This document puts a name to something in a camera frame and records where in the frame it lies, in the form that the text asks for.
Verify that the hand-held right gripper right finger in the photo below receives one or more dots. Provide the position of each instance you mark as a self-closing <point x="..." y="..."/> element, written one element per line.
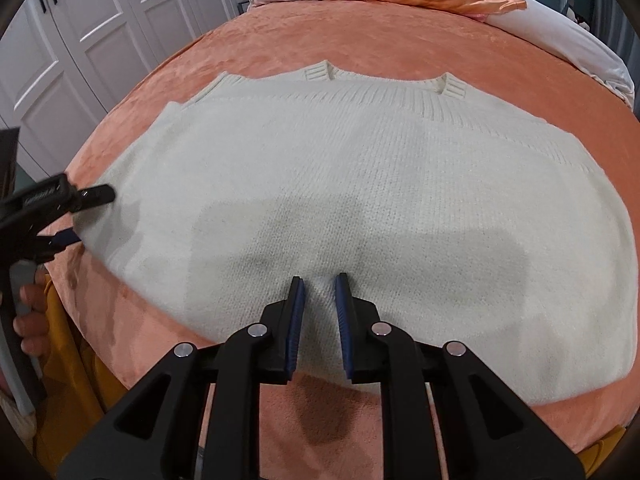
<point x="344" y="325"/>

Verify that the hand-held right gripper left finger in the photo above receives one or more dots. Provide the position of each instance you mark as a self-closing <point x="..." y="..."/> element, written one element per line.
<point x="296" y="320"/>

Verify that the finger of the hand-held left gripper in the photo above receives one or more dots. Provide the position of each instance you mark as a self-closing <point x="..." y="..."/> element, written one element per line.
<point x="92" y="195"/>
<point x="60" y="242"/>

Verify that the cream knit cardigan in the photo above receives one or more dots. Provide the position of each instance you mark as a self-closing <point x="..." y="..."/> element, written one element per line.
<point x="375" y="200"/>

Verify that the person's left hand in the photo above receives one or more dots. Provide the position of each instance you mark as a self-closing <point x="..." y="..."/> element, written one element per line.
<point x="32" y="315"/>

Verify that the person's yellow clothing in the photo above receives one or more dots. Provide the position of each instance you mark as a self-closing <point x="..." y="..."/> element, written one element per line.
<point x="75" y="375"/>

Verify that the white panelled wardrobe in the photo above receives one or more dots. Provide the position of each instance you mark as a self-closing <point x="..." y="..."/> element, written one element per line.
<point x="110" y="25"/>

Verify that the orange plush blanket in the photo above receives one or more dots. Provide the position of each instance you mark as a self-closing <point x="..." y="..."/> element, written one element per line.
<point x="310" y="40"/>

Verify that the white pillow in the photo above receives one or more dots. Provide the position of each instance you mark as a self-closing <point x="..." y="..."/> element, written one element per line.
<point x="565" y="35"/>

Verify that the grey-blue curtain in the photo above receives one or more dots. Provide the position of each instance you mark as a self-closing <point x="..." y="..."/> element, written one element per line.
<point x="617" y="5"/>

